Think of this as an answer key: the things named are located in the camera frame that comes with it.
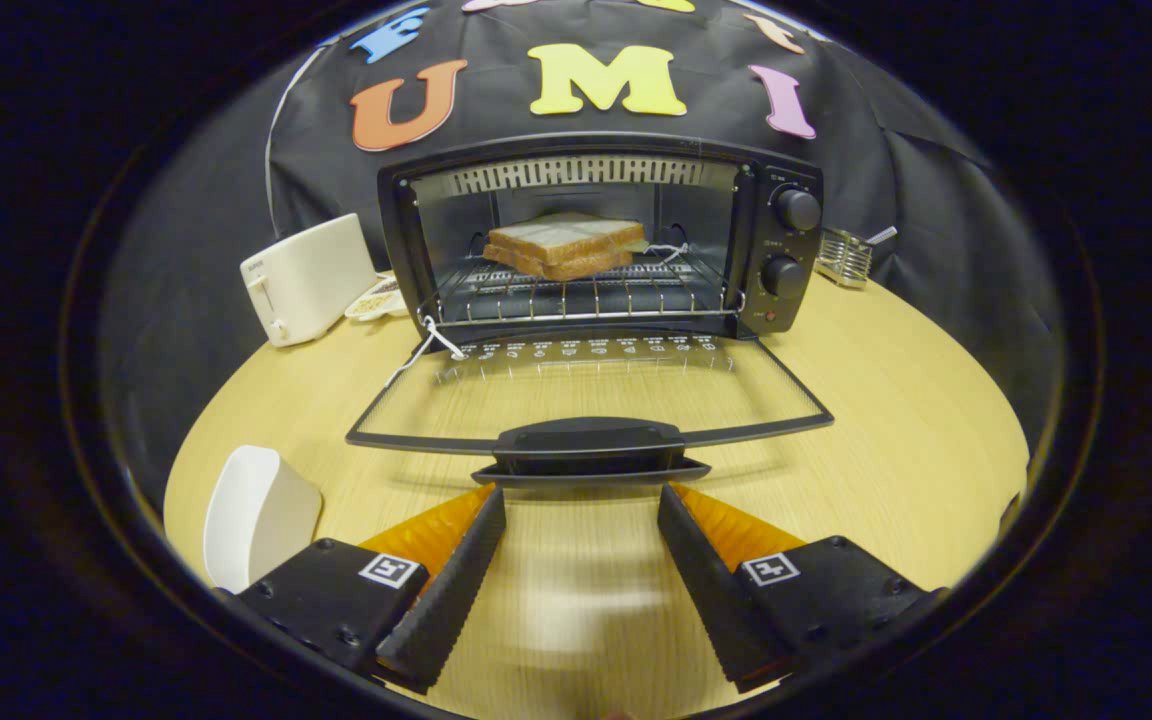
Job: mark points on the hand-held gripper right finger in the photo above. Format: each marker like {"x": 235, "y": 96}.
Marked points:
{"x": 711, "y": 580}

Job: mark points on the white dish of grains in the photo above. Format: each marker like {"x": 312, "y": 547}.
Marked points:
{"x": 376, "y": 298}

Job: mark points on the black backdrop cloth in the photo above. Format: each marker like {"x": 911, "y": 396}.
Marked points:
{"x": 311, "y": 180}

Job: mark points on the toast sandwich with lettuce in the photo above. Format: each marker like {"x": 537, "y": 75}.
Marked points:
{"x": 561, "y": 245}

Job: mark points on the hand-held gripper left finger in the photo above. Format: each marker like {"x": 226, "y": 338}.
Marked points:
{"x": 456, "y": 580}

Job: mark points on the white toaster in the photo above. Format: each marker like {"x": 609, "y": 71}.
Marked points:
{"x": 306, "y": 280}

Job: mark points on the black toaster oven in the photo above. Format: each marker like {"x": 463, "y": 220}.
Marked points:
{"x": 786, "y": 290}

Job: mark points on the white plate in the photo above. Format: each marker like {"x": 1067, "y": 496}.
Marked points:
{"x": 256, "y": 520}

